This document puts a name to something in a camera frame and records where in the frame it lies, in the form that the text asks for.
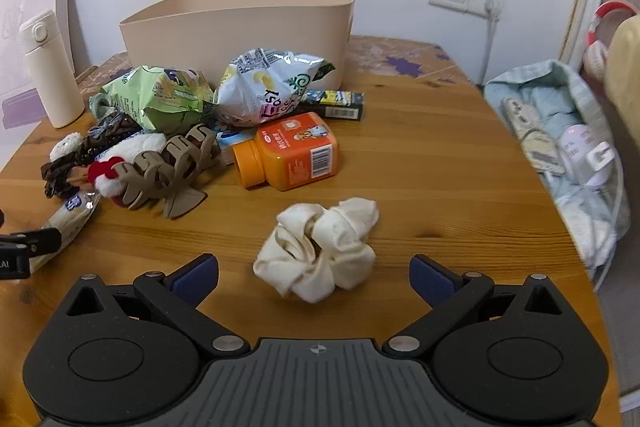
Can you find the beige hair claw clip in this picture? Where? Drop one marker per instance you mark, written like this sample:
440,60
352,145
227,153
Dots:
185,202

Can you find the black cartoon print box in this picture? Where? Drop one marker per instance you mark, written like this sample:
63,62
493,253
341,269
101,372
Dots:
336,104

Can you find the white fluffy hair accessory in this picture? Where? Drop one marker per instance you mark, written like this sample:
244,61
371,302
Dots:
140,144

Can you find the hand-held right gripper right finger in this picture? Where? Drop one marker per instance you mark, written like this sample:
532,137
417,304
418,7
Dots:
431,279

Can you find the light blue cloth bag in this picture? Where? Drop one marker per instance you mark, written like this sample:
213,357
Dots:
540,107

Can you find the cream thermos bottle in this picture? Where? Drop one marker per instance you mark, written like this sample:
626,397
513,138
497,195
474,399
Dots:
50,72

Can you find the white and yellow snack bag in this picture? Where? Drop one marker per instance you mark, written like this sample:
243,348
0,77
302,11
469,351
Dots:
260,87

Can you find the white fabric scrunchie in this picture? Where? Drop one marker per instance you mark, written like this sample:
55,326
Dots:
345,217

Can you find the orange pill bottle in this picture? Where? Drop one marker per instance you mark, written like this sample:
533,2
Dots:
295,152

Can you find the small blue and white box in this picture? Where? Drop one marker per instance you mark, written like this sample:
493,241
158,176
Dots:
235,141

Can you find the beige patterned case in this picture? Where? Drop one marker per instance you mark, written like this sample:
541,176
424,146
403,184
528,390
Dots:
537,147

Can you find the white pompom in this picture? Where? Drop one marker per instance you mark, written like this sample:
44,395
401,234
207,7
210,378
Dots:
65,146

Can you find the white charger plug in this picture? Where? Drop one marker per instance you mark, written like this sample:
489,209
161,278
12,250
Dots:
600,157

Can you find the green knit sock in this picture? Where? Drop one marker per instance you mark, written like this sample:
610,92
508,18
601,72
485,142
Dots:
101,104

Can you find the green snack bag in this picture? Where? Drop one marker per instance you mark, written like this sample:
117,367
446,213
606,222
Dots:
160,97

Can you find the white snack stick packet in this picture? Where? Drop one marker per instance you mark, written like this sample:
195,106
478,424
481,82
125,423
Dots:
65,222

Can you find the red and white headphones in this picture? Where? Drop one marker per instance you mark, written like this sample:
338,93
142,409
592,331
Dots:
597,52

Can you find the white round device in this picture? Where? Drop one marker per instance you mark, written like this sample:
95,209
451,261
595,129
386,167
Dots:
575,142

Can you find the beige plastic storage bin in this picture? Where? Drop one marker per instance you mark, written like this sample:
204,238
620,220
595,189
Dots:
225,27

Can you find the brown scrunchie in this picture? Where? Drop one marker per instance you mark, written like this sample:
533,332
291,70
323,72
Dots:
60,174

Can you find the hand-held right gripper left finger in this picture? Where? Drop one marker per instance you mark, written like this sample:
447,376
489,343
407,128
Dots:
197,279

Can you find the yellow cloth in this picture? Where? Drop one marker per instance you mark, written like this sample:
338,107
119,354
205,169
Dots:
625,82

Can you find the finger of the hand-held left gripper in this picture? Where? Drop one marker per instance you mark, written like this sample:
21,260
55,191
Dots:
35,242

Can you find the dark plaid hair bow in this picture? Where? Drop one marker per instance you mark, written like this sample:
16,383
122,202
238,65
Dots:
112,132

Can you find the red and white plush clip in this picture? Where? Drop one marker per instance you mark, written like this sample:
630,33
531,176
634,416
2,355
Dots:
105,181

